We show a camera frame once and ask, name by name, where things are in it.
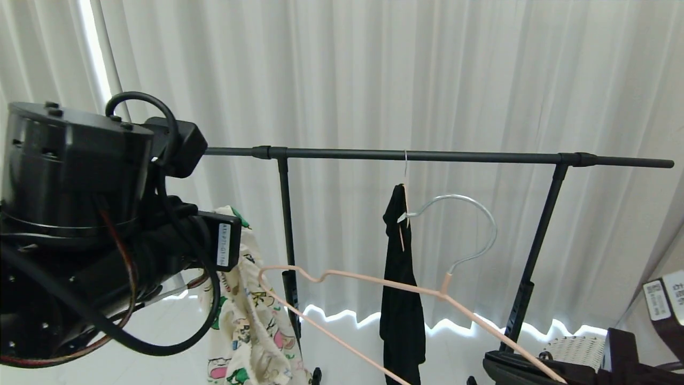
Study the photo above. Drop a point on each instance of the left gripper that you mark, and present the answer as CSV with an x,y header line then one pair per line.
x,y
160,256

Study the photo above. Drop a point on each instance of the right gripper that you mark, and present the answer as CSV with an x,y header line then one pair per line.
x,y
630,358

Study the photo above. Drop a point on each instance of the cream printed garment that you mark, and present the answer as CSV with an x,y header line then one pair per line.
x,y
251,331

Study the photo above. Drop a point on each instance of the black T-shirt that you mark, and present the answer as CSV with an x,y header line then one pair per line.
x,y
401,321

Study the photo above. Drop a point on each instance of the pink clothes hanger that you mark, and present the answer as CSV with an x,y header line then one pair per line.
x,y
374,280
406,214

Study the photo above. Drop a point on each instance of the white laundry basket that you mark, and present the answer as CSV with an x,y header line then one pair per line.
x,y
577,350

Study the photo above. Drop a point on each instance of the black clothes rack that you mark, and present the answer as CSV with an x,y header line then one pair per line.
x,y
481,156

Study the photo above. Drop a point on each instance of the white curtain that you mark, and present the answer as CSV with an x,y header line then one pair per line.
x,y
374,69

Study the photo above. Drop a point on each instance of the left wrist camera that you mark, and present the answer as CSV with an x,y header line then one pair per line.
x,y
181,147

